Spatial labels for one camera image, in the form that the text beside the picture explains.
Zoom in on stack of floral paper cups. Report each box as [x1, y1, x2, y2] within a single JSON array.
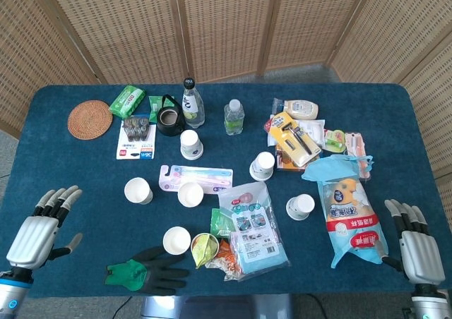
[[179, 129, 205, 161], [249, 151, 276, 182]]

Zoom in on black cable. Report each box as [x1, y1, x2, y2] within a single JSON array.
[[112, 296, 133, 319]]

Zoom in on white floral paper cup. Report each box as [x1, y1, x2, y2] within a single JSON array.
[[285, 193, 316, 222], [162, 226, 192, 255], [124, 176, 154, 206], [177, 181, 205, 208]]

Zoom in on cream squeeze bottle in bag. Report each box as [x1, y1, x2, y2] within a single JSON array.
[[272, 97, 321, 121]]

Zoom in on small green-label water bottle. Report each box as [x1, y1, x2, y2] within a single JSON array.
[[223, 99, 245, 136]]

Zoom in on paper cup holding wrappers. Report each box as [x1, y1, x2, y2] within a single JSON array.
[[190, 232, 220, 269]]

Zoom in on blue sponge bag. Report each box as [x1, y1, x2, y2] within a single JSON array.
[[301, 155, 389, 270]]

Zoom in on crumpled orange snack wrapper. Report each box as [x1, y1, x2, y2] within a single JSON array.
[[206, 239, 244, 282]]

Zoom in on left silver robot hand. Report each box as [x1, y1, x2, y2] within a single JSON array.
[[6, 185, 84, 270]]

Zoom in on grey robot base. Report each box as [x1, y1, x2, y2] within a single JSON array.
[[141, 293, 294, 319]]

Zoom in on woven bamboo folding screen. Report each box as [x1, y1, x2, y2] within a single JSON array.
[[0, 0, 452, 228]]

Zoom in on white plastic pouch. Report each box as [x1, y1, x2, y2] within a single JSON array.
[[303, 119, 326, 147]]

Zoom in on red and white packet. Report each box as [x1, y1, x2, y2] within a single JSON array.
[[264, 114, 280, 147]]

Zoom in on black tape roll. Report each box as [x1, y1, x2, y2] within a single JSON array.
[[155, 94, 186, 136]]

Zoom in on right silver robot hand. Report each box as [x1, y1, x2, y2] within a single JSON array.
[[379, 198, 446, 285]]

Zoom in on green wet wipes pack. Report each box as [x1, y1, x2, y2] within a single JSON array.
[[108, 85, 147, 119]]

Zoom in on green flat sachet with barcode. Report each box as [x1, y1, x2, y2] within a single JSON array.
[[210, 207, 234, 239]]

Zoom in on blue cleaning cloth pack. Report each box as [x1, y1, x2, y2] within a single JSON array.
[[217, 181, 291, 283]]

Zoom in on orange and blue box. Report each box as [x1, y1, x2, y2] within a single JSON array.
[[274, 149, 311, 172]]

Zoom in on round woven rattan coaster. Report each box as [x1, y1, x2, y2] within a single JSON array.
[[67, 100, 114, 140]]

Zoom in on tall clear black-capped bottle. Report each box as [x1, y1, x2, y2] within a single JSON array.
[[182, 77, 206, 129]]

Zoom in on light green crumpled wrapper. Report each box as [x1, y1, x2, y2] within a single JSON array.
[[191, 234, 218, 267]]

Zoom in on yellow razor blister pack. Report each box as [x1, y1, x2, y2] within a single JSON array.
[[269, 111, 322, 168]]

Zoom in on pastel toothbrush pack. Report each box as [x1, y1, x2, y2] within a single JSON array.
[[158, 164, 234, 195]]

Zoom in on pink and orange blister pack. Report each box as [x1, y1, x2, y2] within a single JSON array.
[[344, 131, 374, 182]]

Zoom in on black and green work glove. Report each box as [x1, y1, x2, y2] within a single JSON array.
[[104, 245, 191, 296]]

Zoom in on small green sachet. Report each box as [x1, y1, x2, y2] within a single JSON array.
[[148, 95, 176, 124]]

